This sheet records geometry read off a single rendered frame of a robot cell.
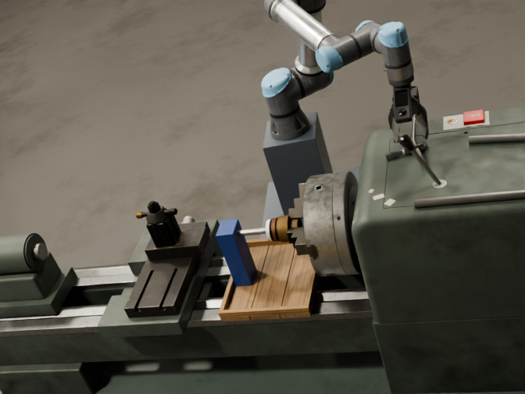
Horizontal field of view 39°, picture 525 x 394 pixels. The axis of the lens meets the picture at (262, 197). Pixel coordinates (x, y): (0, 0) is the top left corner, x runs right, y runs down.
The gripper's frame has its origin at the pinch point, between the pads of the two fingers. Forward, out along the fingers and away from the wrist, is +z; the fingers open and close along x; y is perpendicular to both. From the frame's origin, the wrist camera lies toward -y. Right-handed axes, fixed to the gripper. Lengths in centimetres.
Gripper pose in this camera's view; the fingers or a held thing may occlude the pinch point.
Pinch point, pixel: (411, 139)
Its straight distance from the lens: 224.4
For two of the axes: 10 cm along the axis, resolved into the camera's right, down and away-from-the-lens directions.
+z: 2.7, 7.9, 5.5
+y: 1.9, -6.0, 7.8
